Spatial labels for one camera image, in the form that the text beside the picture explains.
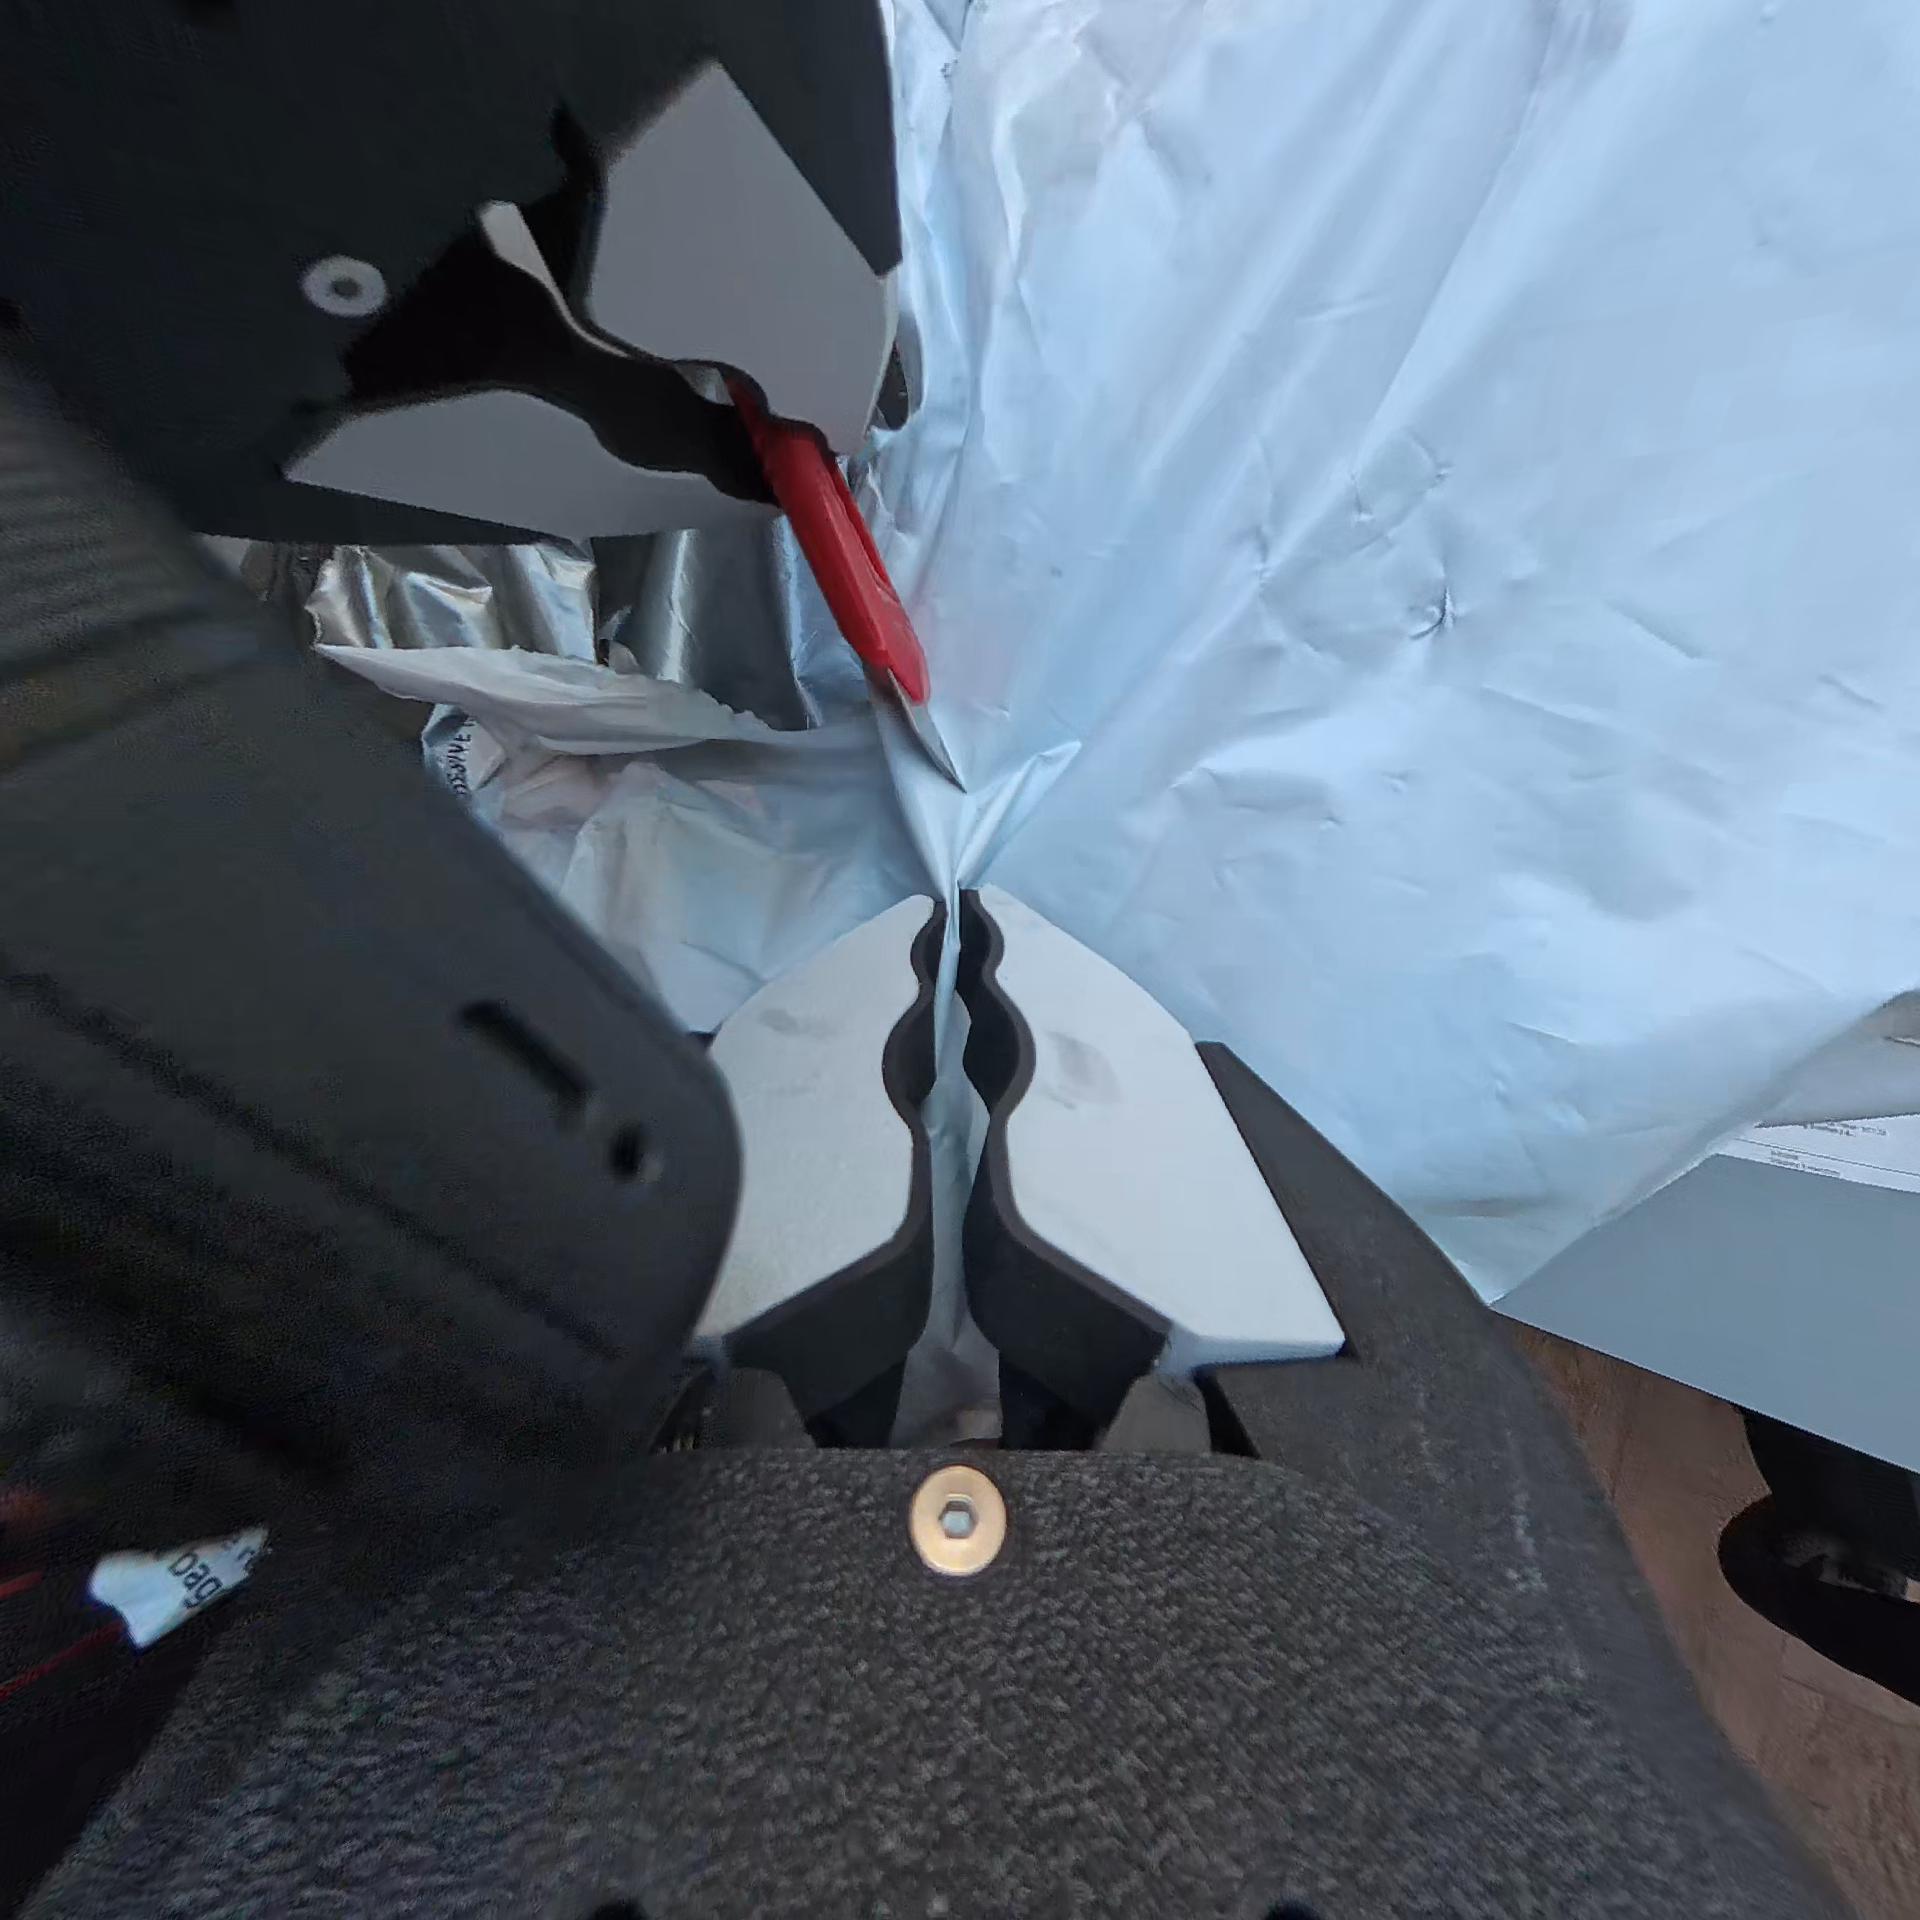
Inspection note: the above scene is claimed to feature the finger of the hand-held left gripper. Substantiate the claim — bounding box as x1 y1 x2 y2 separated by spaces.
482 60 908 457
281 302 789 544

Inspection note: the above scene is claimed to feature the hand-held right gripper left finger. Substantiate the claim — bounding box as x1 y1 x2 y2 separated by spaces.
691 891 951 1422

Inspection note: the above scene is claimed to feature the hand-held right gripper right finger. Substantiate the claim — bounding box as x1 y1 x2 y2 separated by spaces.
957 888 1345 1452

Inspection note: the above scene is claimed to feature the red utility knife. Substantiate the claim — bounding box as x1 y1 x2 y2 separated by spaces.
734 382 968 790

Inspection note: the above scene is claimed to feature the white plastic bag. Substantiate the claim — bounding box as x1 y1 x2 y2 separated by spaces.
873 0 1920 1309

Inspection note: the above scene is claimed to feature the wooden desk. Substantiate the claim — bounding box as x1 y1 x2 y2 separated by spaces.
1508 1318 1920 1920

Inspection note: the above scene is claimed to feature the grey flat envelope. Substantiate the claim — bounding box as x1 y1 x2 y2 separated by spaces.
1501 1109 1920 1467

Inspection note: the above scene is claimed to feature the white printed tag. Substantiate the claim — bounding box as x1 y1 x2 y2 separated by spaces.
87 1527 271 1646

